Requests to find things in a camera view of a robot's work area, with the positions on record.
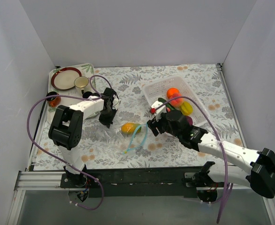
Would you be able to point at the aluminium frame rail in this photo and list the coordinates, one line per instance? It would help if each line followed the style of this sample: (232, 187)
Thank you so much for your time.
(44, 180)

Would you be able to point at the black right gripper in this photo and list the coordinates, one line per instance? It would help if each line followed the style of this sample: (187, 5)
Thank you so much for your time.
(157, 124)

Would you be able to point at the purple fake onion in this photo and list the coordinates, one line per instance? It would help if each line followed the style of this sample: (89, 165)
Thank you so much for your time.
(189, 119)

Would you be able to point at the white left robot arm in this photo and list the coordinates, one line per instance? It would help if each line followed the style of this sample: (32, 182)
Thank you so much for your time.
(66, 128)

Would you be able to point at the green fake vegetable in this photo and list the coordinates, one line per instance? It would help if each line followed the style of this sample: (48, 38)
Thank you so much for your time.
(169, 107)

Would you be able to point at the orange fake fruit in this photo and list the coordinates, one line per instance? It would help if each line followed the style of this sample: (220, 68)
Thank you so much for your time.
(170, 92)

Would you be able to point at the yellow fake lemon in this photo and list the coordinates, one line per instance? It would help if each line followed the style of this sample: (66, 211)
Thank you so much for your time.
(186, 108)

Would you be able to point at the yellow green fake mango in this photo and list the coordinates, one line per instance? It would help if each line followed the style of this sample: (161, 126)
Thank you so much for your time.
(129, 128)

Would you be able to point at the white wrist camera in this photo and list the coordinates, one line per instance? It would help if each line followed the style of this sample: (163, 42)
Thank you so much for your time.
(116, 103)
(157, 109)

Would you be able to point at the orange black cup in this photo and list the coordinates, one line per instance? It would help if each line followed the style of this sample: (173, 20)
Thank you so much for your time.
(54, 100)

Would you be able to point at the peach fake fruit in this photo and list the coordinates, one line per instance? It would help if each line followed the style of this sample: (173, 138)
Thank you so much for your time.
(176, 100)

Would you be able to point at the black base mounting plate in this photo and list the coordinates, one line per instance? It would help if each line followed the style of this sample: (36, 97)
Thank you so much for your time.
(160, 181)

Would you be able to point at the red rimmed plate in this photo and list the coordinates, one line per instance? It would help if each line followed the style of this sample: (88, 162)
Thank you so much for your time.
(64, 78)

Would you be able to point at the cream yellow cup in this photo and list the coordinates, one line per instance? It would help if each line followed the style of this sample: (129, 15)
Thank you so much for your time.
(82, 84)

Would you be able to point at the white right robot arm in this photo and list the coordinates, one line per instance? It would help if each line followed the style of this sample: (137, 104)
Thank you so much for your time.
(259, 165)

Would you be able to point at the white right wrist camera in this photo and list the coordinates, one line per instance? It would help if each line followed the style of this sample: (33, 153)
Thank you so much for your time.
(157, 109)

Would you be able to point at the floral serving tray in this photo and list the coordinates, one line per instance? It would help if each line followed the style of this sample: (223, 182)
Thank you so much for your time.
(87, 70)

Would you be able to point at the floral table mat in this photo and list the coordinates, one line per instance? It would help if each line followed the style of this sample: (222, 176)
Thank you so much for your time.
(161, 150)

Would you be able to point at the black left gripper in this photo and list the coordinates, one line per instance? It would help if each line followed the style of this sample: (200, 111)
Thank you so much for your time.
(108, 114)

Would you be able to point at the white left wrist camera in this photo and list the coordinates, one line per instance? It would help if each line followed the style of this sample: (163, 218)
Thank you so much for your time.
(116, 103)

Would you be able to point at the clear zip top bag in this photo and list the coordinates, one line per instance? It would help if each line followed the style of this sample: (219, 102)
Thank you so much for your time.
(127, 143)

